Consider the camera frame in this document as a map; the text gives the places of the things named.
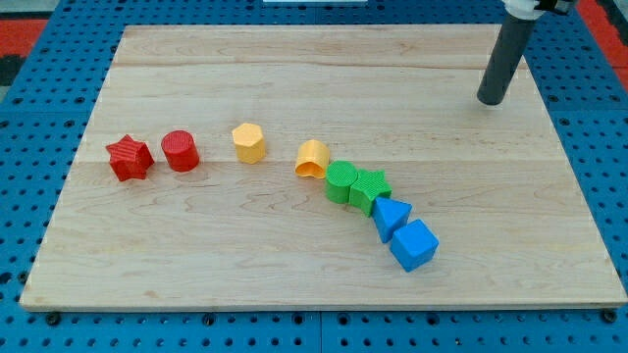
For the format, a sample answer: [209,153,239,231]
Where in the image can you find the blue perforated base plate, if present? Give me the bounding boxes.
[1,1,627,352]

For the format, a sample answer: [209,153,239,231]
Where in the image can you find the blue cube block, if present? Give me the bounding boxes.
[390,219,440,273]

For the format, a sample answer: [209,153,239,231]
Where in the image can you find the green cylinder block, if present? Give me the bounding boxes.
[325,160,358,204]

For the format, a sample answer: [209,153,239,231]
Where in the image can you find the wooden board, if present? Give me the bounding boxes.
[21,25,627,312]

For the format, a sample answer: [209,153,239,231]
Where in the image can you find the red cylinder block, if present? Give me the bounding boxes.
[161,129,200,173]

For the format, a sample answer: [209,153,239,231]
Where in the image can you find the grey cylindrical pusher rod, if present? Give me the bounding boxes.
[476,15,536,106]

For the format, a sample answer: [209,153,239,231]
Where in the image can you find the white rod mount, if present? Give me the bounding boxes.
[501,0,574,21]

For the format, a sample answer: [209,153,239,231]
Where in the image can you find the blue triangle block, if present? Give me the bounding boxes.
[372,197,412,243]

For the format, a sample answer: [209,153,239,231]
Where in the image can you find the yellow hexagon block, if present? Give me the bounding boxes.
[232,123,266,164]

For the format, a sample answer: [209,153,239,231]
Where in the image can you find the green star block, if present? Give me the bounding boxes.
[348,169,393,217]

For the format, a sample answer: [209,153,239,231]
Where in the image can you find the red star block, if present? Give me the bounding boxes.
[106,134,154,181]

